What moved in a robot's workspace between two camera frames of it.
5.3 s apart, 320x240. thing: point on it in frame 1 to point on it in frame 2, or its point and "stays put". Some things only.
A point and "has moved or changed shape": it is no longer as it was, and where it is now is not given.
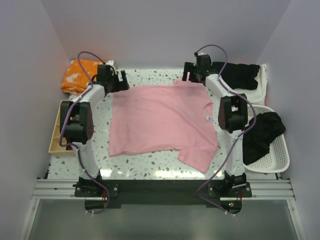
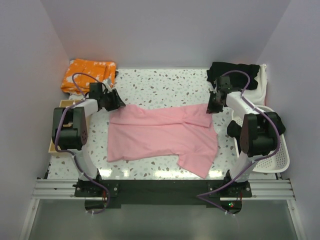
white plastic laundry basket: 278,159 stays put
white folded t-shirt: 257,96 stays put
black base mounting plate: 111,194 stays put
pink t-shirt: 177,116 has moved or changed shape
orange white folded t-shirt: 74,81 stays put
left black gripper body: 116,85 to 107,96
